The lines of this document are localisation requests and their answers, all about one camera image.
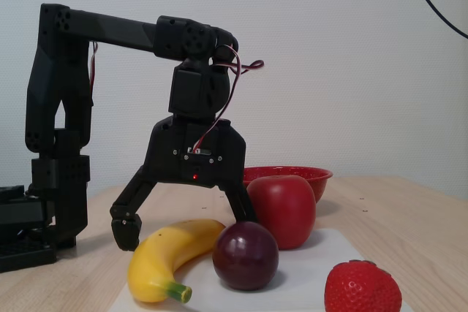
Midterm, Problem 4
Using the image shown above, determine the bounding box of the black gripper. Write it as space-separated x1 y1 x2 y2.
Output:
110 115 259 253

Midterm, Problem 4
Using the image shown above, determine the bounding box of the yellow plastic banana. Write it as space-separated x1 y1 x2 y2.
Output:
127 218 227 305

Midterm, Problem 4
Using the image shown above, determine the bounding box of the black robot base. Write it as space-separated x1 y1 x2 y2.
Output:
0 127 91 251

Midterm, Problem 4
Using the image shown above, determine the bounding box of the red speckled enamel bowl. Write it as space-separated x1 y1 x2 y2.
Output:
243 165 333 205

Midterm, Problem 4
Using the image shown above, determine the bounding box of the dark purple plum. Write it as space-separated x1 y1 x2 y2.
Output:
211 221 280 291

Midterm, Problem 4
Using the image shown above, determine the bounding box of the red plastic apple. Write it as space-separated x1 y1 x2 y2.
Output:
246 175 317 251

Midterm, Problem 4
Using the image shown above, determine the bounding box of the white paper sheet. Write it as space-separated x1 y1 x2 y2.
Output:
109 227 416 312

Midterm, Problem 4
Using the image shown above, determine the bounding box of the black gridded clamp block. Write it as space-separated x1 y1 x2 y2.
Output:
0 240 59 275

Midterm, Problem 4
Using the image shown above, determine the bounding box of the red plastic strawberry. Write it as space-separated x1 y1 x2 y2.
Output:
324 259 403 312

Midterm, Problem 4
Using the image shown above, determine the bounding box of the red white servo cable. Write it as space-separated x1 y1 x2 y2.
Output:
88 41 99 98
193 44 265 154

